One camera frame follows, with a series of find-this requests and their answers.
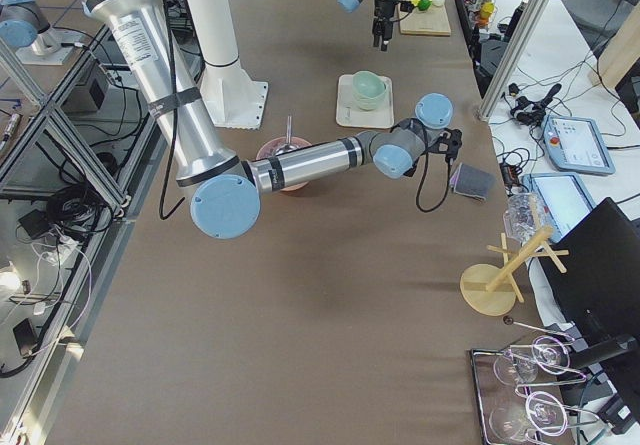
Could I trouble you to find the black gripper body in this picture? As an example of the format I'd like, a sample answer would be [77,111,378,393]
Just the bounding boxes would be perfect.
[428,128,462,165]
[372,0,398,33]

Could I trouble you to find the wine glass rack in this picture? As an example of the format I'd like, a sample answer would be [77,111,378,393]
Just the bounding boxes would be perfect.
[469,330,611,444]

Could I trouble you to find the pink bowl with ice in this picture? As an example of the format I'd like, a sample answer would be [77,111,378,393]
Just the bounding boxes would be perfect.
[253,136,311,194]

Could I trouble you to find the grey folded cloth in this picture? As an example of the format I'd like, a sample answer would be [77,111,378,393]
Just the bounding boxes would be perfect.
[449,163,496,201]

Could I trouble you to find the cream rabbit serving tray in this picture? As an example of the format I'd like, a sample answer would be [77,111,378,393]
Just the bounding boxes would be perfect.
[335,74,394,129]

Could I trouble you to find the wooden cup tree stand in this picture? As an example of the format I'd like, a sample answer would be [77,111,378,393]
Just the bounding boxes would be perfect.
[460,226,570,317]

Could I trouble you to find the aluminium frame post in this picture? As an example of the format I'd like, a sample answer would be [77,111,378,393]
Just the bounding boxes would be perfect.
[477,0,549,122]

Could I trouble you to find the teach pendant tablet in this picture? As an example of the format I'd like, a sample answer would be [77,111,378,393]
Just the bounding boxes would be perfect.
[521,172,596,243]
[542,115,616,176]

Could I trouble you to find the green lime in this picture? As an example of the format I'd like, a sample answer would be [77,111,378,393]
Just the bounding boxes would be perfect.
[416,0,432,12]

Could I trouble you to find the bamboo cutting board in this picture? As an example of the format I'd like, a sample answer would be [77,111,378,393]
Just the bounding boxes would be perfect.
[399,0,451,36]

